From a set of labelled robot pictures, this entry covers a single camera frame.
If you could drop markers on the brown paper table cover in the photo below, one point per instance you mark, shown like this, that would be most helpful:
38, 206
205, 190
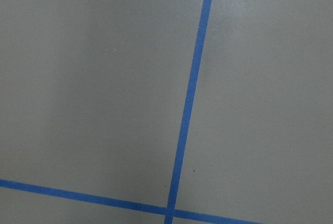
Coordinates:
166, 111

